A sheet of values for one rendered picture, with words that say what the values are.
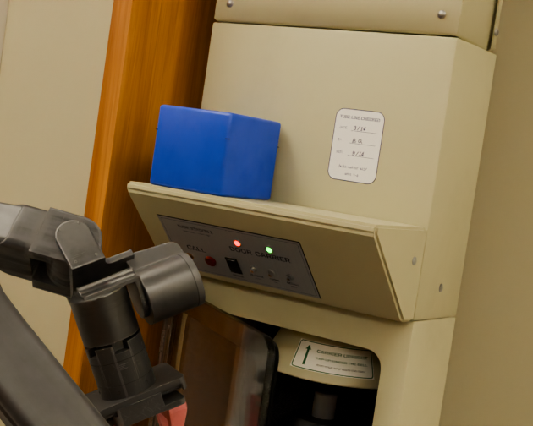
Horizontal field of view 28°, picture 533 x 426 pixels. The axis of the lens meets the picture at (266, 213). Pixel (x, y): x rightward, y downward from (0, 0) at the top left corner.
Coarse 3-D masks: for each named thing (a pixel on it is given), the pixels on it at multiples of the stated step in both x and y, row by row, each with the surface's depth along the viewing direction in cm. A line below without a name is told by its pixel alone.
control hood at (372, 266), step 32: (160, 192) 116; (192, 192) 114; (160, 224) 120; (224, 224) 113; (256, 224) 110; (288, 224) 107; (320, 224) 105; (352, 224) 103; (384, 224) 104; (320, 256) 109; (352, 256) 106; (384, 256) 103; (416, 256) 110; (256, 288) 120; (320, 288) 113; (352, 288) 110; (384, 288) 107; (416, 288) 111
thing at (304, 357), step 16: (288, 336) 124; (304, 336) 122; (288, 352) 123; (304, 352) 121; (320, 352) 121; (336, 352) 120; (352, 352) 120; (368, 352) 121; (288, 368) 121; (304, 368) 120; (320, 368) 120; (336, 368) 120; (352, 368) 120; (368, 368) 120; (336, 384) 119; (352, 384) 119; (368, 384) 120
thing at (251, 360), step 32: (192, 320) 120; (224, 320) 111; (192, 352) 119; (224, 352) 110; (256, 352) 102; (192, 384) 117; (224, 384) 109; (256, 384) 101; (192, 416) 116; (224, 416) 108; (256, 416) 100
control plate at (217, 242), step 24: (168, 216) 118; (192, 240) 119; (216, 240) 116; (240, 240) 114; (264, 240) 112; (288, 240) 109; (216, 264) 120; (240, 264) 117; (264, 264) 115; (288, 264) 112; (288, 288) 116; (312, 288) 113
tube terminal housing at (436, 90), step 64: (256, 64) 124; (320, 64) 119; (384, 64) 114; (448, 64) 110; (320, 128) 119; (384, 128) 114; (448, 128) 111; (320, 192) 118; (384, 192) 114; (448, 192) 114; (448, 256) 116; (256, 320) 122; (320, 320) 118; (384, 320) 113; (448, 320) 119; (384, 384) 113
